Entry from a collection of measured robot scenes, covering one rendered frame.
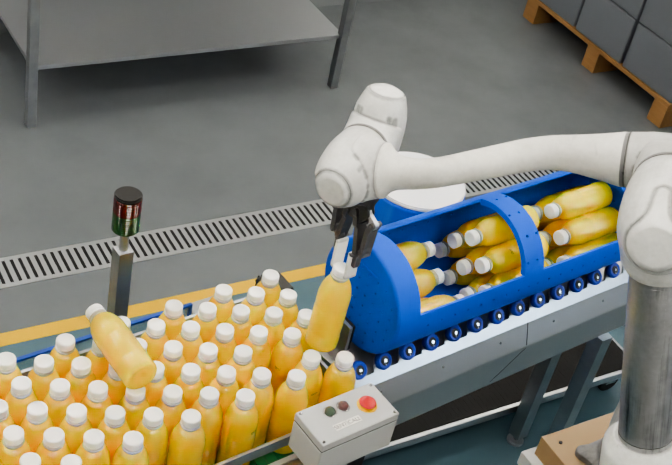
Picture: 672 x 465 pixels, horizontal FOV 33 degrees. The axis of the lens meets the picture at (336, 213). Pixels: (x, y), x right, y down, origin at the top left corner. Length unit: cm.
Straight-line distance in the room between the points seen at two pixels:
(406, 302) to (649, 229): 87
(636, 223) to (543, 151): 29
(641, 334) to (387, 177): 51
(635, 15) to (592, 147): 414
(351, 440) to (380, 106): 70
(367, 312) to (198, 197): 214
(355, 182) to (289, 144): 314
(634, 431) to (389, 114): 73
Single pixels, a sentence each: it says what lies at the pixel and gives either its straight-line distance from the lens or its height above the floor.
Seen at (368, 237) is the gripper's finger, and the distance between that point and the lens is 228.
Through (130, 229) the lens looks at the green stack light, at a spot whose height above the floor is 118.
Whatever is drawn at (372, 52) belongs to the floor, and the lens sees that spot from 601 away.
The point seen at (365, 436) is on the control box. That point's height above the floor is 107.
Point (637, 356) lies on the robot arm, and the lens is 206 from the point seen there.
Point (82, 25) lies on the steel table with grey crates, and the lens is 522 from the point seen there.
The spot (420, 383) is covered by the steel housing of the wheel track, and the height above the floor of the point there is 86.
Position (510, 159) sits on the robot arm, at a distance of 206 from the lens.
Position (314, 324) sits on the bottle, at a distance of 246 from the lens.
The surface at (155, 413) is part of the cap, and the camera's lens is 230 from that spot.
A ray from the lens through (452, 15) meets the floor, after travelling 661.
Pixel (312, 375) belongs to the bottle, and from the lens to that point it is 248.
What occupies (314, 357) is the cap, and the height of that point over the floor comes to 111.
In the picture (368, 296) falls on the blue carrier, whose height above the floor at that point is 111.
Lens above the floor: 280
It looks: 36 degrees down
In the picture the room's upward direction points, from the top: 13 degrees clockwise
